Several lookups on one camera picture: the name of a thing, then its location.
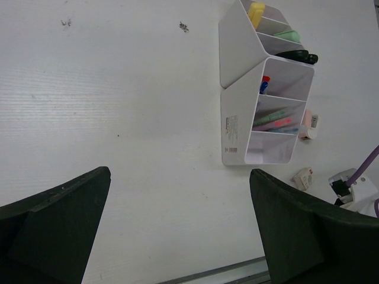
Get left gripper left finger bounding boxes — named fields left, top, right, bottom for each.
left=1, top=166, right=111, bottom=283

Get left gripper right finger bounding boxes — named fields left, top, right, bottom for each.
left=249, top=169, right=378, bottom=283

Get small white eraser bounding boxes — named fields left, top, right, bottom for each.
left=292, top=167, right=314, bottom=191

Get pink pen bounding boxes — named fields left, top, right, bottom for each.
left=274, top=118, right=293, bottom=128

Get dark green pen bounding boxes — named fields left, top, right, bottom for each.
left=253, top=109, right=293, bottom=127

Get blue pen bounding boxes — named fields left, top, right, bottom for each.
left=259, top=82, right=268, bottom=95

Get black handled scissors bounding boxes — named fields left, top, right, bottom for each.
left=276, top=50, right=319, bottom=65

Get green highlighter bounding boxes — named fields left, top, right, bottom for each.
left=274, top=30, right=301, bottom=44

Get yellow highlighter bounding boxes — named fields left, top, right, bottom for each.
left=248, top=2, right=265, bottom=29

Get red pen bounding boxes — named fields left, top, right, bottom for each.
left=262, top=76, right=271, bottom=82

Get white compartment organizer box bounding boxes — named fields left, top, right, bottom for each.
left=219, top=1, right=314, bottom=166

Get front aluminium rail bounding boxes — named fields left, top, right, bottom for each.
left=162, top=257, right=271, bottom=284

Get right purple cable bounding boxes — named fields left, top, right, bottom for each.
left=346, top=144, right=379, bottom=217

